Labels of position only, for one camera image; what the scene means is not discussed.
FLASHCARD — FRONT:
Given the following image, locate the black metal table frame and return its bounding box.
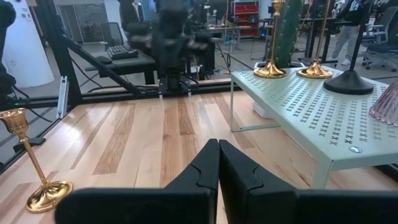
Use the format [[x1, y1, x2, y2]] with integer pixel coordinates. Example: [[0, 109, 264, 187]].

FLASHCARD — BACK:
[[0, 0, 243, 175]]

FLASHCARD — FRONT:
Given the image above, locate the grey office chair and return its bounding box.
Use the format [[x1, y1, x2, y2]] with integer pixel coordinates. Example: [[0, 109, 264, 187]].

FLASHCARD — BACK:
[[360, 6, 398, 73]]

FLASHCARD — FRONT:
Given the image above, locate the aluminium frame bracket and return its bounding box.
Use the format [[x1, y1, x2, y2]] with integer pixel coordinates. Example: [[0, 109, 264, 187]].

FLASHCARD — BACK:
[[55, 75, 68, 119]]

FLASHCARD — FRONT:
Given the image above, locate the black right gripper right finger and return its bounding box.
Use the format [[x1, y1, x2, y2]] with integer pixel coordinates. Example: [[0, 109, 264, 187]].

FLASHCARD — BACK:
[[219, 139, 398, 224]]

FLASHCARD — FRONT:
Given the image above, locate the gold candlestick holder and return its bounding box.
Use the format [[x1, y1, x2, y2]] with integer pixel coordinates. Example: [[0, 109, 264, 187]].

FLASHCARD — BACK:
[[253, 0, 287, 79], [296, 0, 334, 80], [0, 108, 74, 214]]

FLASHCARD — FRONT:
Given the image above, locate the red storage shelving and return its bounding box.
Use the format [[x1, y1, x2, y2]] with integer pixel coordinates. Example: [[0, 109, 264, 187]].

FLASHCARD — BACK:
[[230, 0, 261, 39]]

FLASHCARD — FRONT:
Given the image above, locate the black mesh office chair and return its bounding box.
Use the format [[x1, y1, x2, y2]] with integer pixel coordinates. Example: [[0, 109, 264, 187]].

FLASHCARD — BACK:
[[98, 21, 126, 48]]

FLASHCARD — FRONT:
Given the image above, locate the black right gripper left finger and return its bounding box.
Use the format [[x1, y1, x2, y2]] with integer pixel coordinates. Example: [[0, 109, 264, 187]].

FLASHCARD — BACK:
[[55, 139, 220, 224]]

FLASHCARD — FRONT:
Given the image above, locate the pink ribbed glass candle holder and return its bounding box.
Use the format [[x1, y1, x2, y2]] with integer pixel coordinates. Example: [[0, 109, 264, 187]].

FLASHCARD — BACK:
[[369, 79, 398, 128]]

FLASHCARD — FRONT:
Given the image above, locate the green perforated metal shelf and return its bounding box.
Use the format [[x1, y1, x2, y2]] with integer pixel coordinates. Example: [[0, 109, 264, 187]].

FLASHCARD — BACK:
[[229, 65, 398, 190]]

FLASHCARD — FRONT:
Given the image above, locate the black office desk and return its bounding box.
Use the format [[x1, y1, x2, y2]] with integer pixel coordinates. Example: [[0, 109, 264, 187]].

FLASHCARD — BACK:
[[84, 51, 158, 85]]

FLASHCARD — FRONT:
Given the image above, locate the black computer keyboard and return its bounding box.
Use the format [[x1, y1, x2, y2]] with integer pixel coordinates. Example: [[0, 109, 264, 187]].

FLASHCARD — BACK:
[[106, 43, 140, 61]]

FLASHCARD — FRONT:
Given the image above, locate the black computer mouse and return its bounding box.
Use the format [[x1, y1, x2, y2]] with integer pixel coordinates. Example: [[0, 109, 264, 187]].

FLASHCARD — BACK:
[[95, 55, 113, 65]]

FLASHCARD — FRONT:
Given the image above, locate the black candlestick holder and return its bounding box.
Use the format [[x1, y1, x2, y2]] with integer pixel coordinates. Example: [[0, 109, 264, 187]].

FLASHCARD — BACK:
[[323, 0, 375, 96]]

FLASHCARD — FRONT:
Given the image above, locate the green cactus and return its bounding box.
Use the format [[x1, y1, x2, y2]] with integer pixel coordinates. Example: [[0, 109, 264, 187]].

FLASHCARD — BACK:
[[275, 0, 305, 69]]

